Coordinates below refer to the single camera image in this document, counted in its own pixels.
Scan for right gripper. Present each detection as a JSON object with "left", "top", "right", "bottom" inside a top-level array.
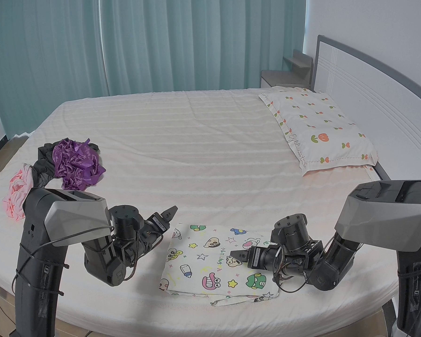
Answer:
[{"left": 230, "top": 245, "right": 283, "bottom": 270}]

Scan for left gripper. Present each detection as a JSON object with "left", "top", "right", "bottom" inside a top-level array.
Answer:
[{"left": 137, "top": 206, "right": 178, "bottom": 255}]

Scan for white printed pyjama top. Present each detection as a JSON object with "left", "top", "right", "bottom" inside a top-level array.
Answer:
[{"left": 158, "top": 223, "right": 279, "bottom": 307}]

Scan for bed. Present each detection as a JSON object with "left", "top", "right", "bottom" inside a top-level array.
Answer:
[{"left": 0, "top": 35, "right": 421, "bottom": 337}]

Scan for purple satin garment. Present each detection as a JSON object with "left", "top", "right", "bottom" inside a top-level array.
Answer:
[{"left": 53, "top": 138, "right": 106, "bottom": 191}]

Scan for black garment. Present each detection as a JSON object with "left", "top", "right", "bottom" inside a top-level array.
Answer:
[{"left": 32, "top": 139, "right": 102, "bottom": 189}]

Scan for white printed pillow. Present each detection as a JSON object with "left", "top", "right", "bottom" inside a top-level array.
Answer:
[{"left": 259, "top": 86, "right": 379, "bottom": 177}]

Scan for pink garment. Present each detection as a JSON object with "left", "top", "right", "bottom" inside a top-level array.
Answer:
[{"left": 2, "top": 164, "right": 35, "bottom": 220}]

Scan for grey bedside table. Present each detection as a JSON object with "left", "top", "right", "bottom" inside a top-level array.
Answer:
[{"left": 261, "top": 49, "right": 313, "bottom": 88}]

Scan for blue-green curtain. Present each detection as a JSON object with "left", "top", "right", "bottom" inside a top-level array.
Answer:
[
  {"left": 0, "top": 0, "right": 109, "bottom": 136},
  {"left": 100, "top": 0, "right": 307, "bottom": 95}
]

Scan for black cable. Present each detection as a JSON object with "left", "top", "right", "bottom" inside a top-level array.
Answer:
[
  {"left": 272, "top": 269, "right": 309, "bottom": 293},
  {"left": 123, "top": 230, "right": 165, "bottom": 282}
]

